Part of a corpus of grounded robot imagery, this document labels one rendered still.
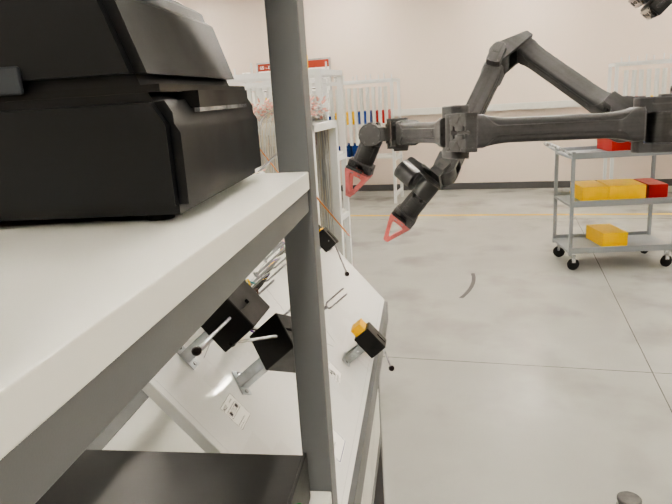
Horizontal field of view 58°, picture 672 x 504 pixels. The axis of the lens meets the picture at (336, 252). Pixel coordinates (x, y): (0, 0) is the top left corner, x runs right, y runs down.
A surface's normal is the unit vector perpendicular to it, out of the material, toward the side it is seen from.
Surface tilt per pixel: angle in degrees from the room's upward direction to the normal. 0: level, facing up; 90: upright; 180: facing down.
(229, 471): 0
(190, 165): 90
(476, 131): 87
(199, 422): 50
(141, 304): 90
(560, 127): 87
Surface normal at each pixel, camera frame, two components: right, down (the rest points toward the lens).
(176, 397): 0.72, -0.64
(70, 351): 0.99, -0.02
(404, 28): -0.27, 0.25
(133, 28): 0.92, -0.33
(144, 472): -0.06, -0.97
